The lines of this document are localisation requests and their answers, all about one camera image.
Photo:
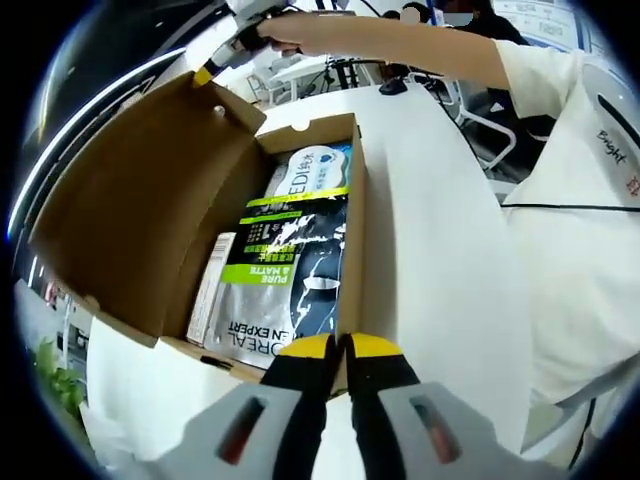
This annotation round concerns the person in white shirt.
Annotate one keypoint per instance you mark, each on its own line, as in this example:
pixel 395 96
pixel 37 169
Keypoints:
pixel 575 300

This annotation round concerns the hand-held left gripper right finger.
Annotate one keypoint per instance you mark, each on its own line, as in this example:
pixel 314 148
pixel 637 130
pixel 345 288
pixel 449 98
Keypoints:
pixel 380 370

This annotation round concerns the person's right hand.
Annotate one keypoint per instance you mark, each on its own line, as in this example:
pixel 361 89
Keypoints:
pixel 285 35

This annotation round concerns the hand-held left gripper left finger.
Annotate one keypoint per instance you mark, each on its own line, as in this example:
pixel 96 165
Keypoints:
pixel 300 370

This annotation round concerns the white chest device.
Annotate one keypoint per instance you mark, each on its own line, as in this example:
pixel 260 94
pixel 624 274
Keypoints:
pixel 600 82

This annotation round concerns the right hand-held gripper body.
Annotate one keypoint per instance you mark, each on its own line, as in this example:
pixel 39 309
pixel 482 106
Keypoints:
pixel 250 10

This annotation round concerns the soft wet wipes pack item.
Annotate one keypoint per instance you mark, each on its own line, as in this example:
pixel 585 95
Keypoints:
pixel 310 170

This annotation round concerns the potted green plant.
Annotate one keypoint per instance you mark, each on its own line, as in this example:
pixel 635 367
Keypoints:
pixel 60 385

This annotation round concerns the black green sachet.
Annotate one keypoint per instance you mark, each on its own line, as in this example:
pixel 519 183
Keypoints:
pixel 270 260

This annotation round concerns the white office chair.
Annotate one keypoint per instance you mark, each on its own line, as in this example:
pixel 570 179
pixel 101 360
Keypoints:
pixel 492 130

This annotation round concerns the brown cardboard shoe box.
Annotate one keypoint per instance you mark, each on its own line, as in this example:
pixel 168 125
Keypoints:
pixel 125 200

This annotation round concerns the small white printed carton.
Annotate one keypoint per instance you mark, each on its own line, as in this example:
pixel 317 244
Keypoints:
pixel 212 280

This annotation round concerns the black domed stand base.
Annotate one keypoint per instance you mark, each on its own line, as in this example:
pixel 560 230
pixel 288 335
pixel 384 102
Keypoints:
pixel 392 88

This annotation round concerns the row of wall posters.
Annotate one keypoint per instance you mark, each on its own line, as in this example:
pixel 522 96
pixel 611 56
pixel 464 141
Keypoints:
pixel 545 25

